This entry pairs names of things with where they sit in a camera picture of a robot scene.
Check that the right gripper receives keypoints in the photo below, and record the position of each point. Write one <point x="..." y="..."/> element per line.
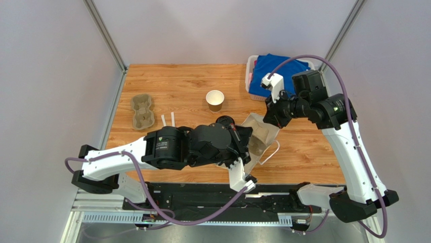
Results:
<point x="273" y="115"/>

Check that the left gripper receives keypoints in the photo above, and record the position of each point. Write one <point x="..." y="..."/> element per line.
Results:
<point x="241" y="142"/>

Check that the paper coffee cup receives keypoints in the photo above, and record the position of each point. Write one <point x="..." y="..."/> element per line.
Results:
<point x="225" y="120"/>
<point x="215" y="99"/>

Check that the black cup lid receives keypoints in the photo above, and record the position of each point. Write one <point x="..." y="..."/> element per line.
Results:
<point x="225" y="120"/>

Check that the grey pulp cup carrier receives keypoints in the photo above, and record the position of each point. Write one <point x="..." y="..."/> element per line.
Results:
<point x="258" y="141"/>

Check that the brown paper bag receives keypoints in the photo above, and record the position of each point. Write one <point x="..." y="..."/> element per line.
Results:
<point x="254" y="120"/>

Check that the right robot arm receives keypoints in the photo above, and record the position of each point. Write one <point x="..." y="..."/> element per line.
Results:
<point x="364" y="193"/>

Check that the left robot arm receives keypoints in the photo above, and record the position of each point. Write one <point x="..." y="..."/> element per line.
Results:
<point x="171" y="148"/>

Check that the white plastic basket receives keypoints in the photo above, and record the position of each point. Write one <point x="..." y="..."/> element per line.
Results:
<point x="260" y="65"/>

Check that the white wrapped straw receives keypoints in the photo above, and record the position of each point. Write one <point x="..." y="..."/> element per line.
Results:
<point x="163" y="120"/>
<point x="173" y="123"/>

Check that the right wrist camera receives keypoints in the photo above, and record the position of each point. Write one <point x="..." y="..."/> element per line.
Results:
<point x="273" y="83"/>

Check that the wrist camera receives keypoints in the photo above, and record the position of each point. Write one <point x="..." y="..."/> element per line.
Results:
<point x="238" y="179"/>
<point x="273" y="83"/>

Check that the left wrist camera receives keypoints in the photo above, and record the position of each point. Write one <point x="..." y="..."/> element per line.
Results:
<point x="238" y="179"/>

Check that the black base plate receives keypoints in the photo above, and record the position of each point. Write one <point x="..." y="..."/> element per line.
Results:
<point x="195" y="201"/>

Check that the aluminium frame rail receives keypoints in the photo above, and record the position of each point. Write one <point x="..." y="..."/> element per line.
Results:
<point x="111" y="208"/>

